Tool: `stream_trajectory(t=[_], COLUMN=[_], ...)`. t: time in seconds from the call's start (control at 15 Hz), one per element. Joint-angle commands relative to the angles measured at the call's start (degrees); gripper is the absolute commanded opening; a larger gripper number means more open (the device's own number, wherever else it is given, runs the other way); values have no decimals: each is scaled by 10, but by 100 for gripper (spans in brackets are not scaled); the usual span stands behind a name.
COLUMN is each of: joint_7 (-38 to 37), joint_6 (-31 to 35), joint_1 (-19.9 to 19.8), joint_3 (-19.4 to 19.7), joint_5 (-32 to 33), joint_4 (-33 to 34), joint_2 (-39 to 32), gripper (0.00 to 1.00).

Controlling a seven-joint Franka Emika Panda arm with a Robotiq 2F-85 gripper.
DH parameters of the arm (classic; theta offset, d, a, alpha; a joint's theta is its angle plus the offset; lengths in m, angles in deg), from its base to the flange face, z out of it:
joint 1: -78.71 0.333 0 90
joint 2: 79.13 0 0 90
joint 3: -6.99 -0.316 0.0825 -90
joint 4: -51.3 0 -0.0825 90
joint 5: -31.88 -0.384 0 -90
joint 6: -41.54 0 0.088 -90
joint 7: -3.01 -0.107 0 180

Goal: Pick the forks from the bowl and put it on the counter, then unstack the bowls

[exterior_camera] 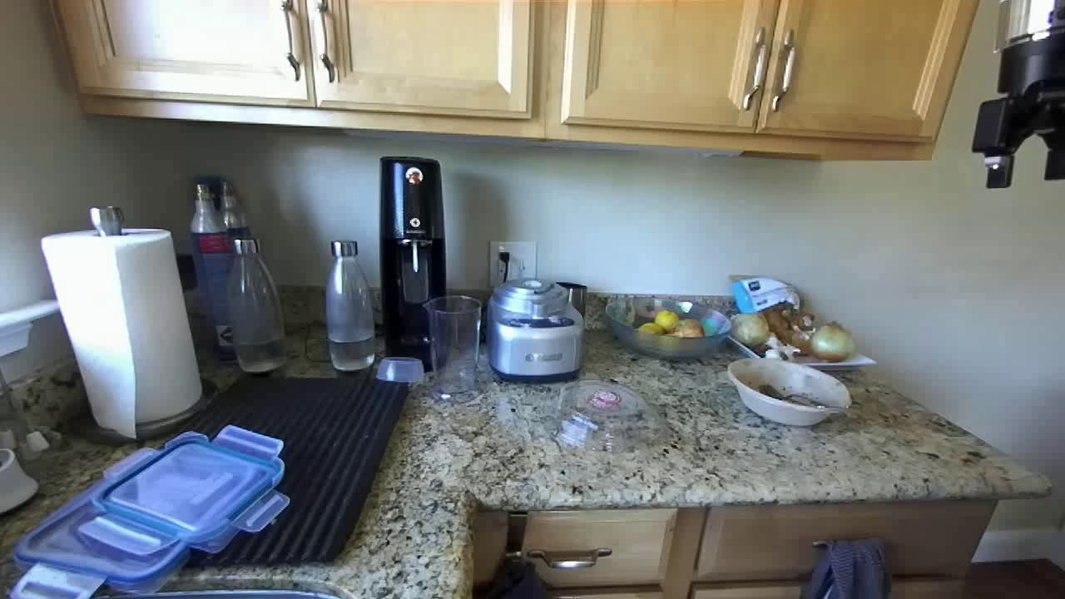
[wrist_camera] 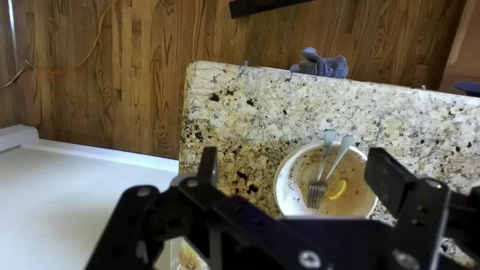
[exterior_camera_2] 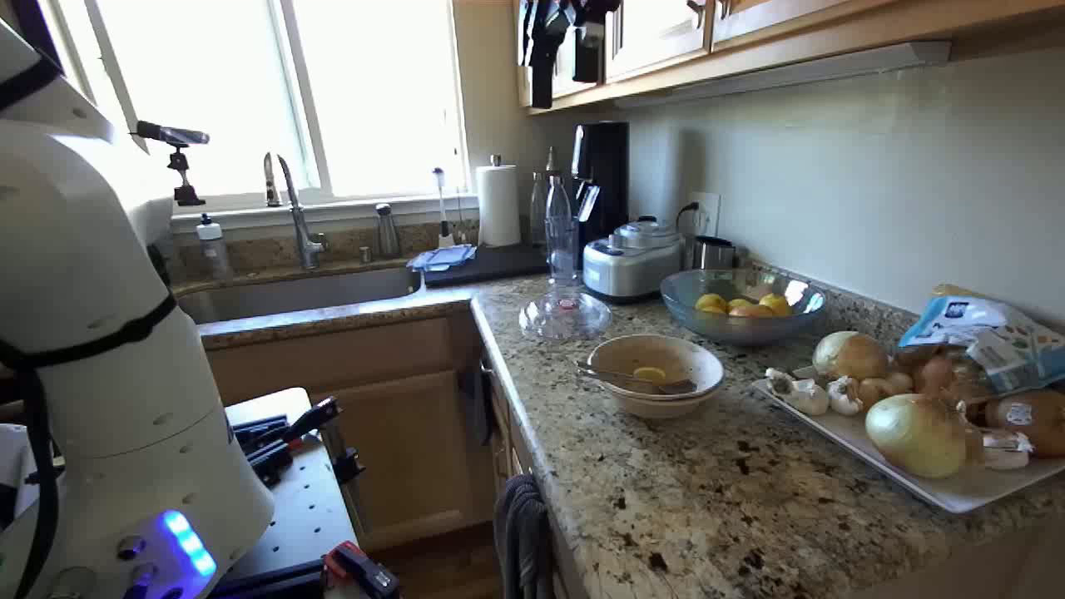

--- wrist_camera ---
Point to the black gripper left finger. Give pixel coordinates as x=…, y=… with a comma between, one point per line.
x=228, y=233

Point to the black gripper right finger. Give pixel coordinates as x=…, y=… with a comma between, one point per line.
x=426, y=212

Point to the white ceramic top bowl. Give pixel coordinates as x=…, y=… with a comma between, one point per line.
x=300, y=167

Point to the yellow lemon slice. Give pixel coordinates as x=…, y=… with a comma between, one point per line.
x=338, y=190

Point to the blue grey hanging towel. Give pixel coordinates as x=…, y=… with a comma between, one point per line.
x=312, y=64

